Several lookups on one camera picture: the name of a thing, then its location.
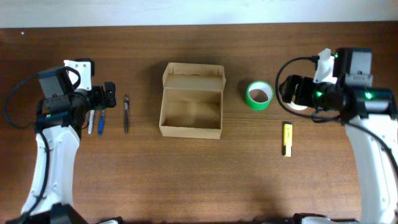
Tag open cardboard box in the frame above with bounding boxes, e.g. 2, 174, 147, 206
159, 62, 226, 139

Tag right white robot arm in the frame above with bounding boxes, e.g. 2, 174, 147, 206
275, 47, 397, 223

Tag black white marker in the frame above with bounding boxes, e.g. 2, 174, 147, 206
88, 110, 95, 134

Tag beige masking tape roll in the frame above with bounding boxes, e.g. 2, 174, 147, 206
287, 101, 308, 111

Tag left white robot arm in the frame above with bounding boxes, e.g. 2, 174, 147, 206
13, 61, 116, 223

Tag yellow black utility knife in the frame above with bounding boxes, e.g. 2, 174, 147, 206
282, 122, 293, 157

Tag blue gel pen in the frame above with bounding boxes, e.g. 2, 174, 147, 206
98, 110, 105, 136

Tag green tape roll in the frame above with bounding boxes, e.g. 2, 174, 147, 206
245, 80, 274, 110

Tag black gel pen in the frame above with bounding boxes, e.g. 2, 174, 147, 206
124, 95, 129, 134

